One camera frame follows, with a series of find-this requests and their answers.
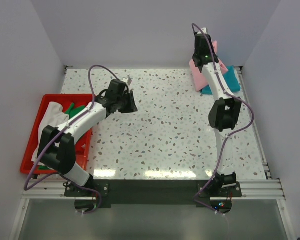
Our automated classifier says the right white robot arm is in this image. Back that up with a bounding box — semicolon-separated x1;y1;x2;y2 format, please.
192;32;242;197

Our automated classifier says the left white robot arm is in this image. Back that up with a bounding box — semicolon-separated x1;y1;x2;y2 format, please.
37;76;138;196

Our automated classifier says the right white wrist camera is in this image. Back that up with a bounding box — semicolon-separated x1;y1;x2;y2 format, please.
201;27;208;34

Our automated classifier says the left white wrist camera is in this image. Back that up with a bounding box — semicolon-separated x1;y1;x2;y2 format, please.
122;76;132;87

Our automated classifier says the red plastic bin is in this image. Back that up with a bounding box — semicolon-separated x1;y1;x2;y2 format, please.
20;94;93;174

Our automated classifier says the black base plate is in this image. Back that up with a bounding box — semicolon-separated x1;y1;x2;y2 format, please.
64;179;242;210

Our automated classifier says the pink t shirt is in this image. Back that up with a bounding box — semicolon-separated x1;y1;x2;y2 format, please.
188;39;228;93

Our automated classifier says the teal folded t shirt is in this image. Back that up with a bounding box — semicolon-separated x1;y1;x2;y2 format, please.
199;65;242;95

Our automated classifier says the white t shirt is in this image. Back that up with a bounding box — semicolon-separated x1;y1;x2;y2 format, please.
31;101;70;162

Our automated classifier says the aluminium frame rail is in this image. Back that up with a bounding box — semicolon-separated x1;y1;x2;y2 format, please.
22;178;77;200

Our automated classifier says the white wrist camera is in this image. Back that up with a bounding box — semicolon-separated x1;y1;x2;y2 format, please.
122;76;132;87
201;27;208;34

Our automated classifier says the green t shirt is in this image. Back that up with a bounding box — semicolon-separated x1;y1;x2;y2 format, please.
38;101;87;171

